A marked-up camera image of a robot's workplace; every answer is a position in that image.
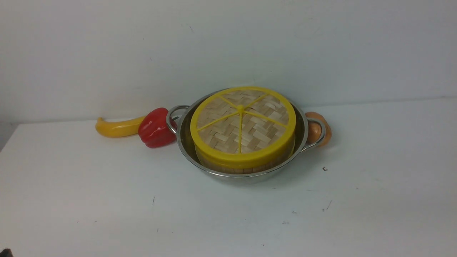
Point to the yellow rimmed bamboo steamer lid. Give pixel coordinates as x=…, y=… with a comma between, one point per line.
x=249, y=119

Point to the yellow rimmed bamboo steamer basket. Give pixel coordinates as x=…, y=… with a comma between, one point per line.
x=249, y=166

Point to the stainless steel pot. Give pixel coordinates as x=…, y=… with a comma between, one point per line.
x=178, y=121

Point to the red bell pepper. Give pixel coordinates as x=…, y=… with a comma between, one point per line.
x=153, y=130

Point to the yellow banana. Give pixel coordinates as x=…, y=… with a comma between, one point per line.
x=118, y=129

